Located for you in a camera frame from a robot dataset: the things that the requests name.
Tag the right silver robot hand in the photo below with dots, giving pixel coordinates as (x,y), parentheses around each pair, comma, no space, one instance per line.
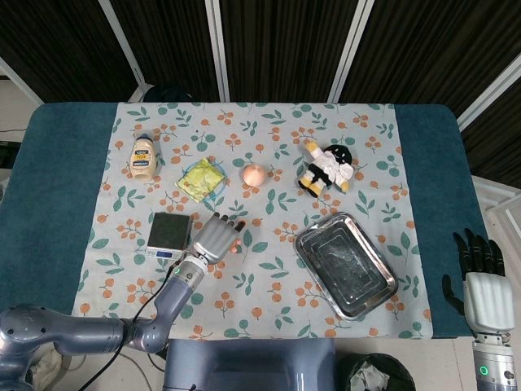
(488,297)

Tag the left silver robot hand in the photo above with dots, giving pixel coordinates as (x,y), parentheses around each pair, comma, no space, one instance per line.
(215,240)

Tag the small digital scale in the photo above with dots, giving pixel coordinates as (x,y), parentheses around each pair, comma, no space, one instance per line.
(167,232)

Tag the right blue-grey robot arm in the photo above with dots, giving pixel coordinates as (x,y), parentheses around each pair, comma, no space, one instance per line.
(494,366)

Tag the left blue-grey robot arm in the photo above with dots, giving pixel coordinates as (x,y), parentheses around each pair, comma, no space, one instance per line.
(93,332)

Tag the peach-coloured ball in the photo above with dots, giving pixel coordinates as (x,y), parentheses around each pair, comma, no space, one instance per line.
(255,175)

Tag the yellow-green snack packet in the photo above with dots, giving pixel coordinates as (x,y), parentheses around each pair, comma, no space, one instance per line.
(199,179)

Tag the floral fruit print tablecloth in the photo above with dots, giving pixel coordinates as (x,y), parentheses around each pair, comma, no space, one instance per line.
(268,293)

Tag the cream mayonnaise squeeze bottle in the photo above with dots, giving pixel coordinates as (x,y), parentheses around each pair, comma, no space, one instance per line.
(143,159)

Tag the blue-grey robot torso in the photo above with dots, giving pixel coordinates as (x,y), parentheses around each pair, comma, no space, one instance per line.
(248,364)

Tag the black bagged trash bin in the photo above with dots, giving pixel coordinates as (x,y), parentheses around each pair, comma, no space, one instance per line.
(380,372)

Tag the stainless steel rectangular tray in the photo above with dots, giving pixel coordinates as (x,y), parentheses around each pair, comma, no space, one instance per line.
(346,264)

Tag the black white penguin plush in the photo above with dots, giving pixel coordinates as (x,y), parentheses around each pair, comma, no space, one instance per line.
(327,169)

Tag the black chair back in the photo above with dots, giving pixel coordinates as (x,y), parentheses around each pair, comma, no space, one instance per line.
(169,94)

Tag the teal table cover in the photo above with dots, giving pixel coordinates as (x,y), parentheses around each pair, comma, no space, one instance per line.
(53,183)

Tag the white metal frame stand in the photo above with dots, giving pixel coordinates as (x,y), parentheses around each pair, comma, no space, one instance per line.
(502,203)

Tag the dark folding screen white frame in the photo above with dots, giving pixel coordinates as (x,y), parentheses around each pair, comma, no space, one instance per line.
(285,45)

